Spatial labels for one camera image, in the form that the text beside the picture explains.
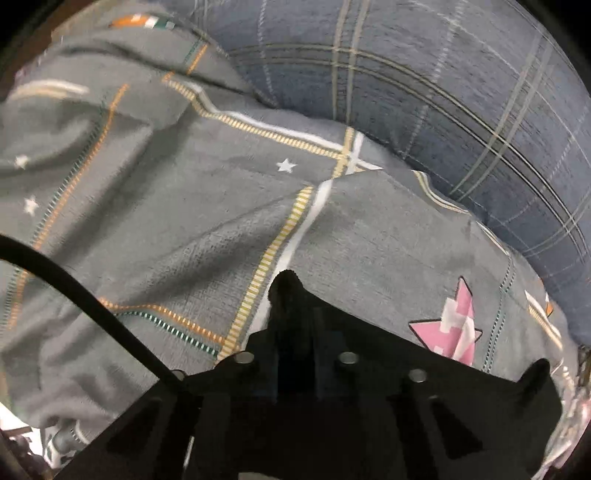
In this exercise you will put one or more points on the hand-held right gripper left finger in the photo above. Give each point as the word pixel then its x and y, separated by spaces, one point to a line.
pixel 240 369

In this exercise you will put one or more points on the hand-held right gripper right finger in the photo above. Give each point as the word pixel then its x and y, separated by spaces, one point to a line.
pixel 347 367

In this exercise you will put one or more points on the black pants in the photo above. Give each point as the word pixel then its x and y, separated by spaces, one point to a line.
pixel 512 415

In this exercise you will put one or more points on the grey star print bed sheet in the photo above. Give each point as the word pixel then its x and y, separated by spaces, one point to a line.
pixel 161 207

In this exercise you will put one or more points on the clear plastic bags pile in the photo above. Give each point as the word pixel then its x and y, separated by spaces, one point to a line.
pixel 570 415

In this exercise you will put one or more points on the blue plaid pillow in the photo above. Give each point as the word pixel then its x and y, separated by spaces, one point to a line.
pixel 415 92

